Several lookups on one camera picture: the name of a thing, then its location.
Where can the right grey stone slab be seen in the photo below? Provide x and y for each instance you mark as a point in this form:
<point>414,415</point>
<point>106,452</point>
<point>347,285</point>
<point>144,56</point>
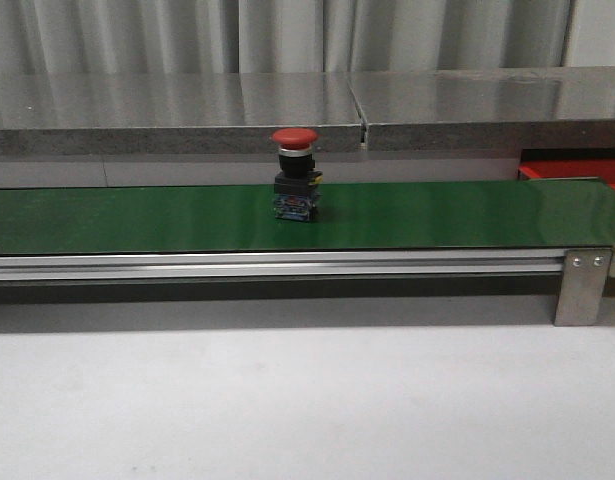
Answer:
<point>500,109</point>

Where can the green conveyor belt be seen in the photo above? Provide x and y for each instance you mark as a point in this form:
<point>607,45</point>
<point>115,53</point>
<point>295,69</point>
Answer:
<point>357,216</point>

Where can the left grey stone slab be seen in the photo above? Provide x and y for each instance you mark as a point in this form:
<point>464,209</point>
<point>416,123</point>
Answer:
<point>100,114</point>

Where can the red plastic tray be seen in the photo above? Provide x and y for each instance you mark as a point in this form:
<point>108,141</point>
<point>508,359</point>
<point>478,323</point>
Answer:
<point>603,169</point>

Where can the aluminium conveyor side rail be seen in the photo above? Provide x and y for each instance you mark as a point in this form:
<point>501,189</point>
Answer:
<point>279,264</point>

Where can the grey pleated curtain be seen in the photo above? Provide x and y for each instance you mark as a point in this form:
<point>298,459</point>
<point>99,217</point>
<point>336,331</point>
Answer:
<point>279,36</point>

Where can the steel conveyor support bracket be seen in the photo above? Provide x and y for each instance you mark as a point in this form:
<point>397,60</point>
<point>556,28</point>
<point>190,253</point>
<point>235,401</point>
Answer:
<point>585,272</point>

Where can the grey stone slab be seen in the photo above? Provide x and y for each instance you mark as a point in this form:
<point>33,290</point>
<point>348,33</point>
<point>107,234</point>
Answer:
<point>500,109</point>
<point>100,114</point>

